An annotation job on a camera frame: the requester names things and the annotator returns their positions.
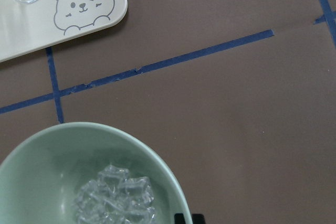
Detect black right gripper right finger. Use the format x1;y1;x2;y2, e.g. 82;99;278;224
192;214;205;224

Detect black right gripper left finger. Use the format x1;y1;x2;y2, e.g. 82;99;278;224
174;213;185;224

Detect cream bear tray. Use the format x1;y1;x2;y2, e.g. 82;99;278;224
1;0;128;62

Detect mint green bowl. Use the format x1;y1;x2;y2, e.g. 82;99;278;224
1;122;192;223

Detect ice cubes in bowl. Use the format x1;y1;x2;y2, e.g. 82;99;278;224
74;165;157;223

